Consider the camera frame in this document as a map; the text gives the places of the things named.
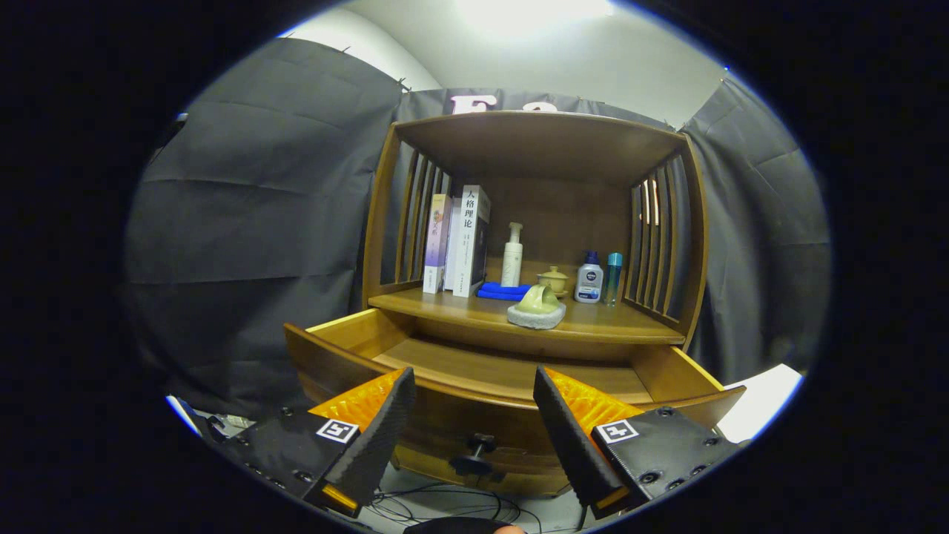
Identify brown wooden countertop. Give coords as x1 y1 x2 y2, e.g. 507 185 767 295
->
368 286 687 346

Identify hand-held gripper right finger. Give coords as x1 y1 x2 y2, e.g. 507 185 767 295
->
532 363 750 521

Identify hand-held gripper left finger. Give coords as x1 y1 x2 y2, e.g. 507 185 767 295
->
222 366 418 520

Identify black floor cables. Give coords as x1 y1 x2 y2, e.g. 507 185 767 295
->
367 482 586 533

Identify white blue-capped lotion bottle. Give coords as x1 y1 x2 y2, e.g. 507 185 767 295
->
574 251 604 304

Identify thick white book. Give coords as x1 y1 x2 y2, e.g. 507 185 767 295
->
451 185 492 299

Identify brown wooden drawer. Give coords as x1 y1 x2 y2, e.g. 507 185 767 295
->
284 308 747 479

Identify black backdrop cloth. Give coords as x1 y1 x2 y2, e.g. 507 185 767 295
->
122 37 835 423

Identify purple book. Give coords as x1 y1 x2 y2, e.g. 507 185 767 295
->
423 194 454 294

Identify pale green ornament grey base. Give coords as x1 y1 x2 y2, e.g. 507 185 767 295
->
506 284 567 330

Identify brown wooden cabinet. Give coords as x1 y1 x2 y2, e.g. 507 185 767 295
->
361 110 709 498

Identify white pump bottle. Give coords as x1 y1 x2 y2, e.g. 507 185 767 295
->
500 222 524 288

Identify white board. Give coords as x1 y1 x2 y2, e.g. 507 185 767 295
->
714 363 804 444

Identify teal bottle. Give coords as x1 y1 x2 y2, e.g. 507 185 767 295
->
604 252 624 306

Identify blue folded cloth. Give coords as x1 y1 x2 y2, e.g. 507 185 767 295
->
476 281 533 302

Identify beige lidded teacup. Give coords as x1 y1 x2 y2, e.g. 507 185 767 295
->
537 266 570 299

